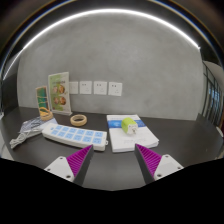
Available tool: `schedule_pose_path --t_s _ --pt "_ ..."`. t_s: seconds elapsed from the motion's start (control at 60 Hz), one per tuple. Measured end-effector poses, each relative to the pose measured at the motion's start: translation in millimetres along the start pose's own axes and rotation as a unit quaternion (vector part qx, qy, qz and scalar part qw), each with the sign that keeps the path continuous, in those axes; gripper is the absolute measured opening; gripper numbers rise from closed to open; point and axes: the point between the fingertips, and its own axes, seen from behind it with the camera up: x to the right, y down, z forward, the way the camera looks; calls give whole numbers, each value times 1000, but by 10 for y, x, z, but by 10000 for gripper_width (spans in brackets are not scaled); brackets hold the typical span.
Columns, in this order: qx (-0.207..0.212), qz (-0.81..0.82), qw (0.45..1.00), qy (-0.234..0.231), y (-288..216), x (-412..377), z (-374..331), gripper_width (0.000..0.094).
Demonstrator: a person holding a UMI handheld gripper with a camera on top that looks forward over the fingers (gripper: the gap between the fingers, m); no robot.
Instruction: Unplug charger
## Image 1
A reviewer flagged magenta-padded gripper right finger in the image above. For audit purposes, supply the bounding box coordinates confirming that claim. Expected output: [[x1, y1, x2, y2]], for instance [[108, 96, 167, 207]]
[[134, 143, 185, 186]]

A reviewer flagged acrylic sign stand green flyer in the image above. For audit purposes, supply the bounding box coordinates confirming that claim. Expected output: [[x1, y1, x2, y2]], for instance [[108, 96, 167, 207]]
[[47, 71, 73, 116]]

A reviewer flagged ceiling light strip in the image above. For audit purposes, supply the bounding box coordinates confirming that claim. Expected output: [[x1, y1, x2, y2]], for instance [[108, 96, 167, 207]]
[[2, 8, 201, 81]]

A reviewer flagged yellowish tape roll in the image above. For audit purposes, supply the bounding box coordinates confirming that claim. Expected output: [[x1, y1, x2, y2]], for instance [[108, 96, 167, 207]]
[[39, 110, 54, 122]]

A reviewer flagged white wall socket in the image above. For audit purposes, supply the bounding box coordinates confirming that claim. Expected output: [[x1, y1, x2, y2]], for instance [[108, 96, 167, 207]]
[[107, 81, 123, 97], [93, 80, 108, 96], [79, 80, 93, 95], [68, 81, 79, 95]]

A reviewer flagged beige tape roll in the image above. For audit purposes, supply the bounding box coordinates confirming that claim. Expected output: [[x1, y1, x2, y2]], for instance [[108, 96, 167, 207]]
[[69, 113, 88, 127]]

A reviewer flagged green and white charger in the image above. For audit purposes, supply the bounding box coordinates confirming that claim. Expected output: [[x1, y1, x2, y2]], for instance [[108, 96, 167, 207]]
[[120, 116, 139, 136]]

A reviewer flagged black-framed glass partition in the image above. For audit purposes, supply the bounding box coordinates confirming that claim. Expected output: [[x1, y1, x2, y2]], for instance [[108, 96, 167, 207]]
[[199, 61, 224, 128]]

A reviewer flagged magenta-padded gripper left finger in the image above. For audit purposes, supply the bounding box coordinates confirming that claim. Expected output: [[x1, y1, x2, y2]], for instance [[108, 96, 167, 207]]
[[43, 143, 95, 187]]

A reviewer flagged white cable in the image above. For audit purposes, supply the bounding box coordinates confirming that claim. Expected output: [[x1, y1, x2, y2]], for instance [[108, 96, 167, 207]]
[[9, 128, 46, 150]]

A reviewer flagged white and blue book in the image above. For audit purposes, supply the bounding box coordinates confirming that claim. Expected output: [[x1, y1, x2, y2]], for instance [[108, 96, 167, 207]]
[[106, 113, 160, 154]]

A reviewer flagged patterned grey pouch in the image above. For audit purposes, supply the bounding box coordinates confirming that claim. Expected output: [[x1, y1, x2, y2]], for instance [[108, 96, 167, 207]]
[[19, 116, 58, 134]]

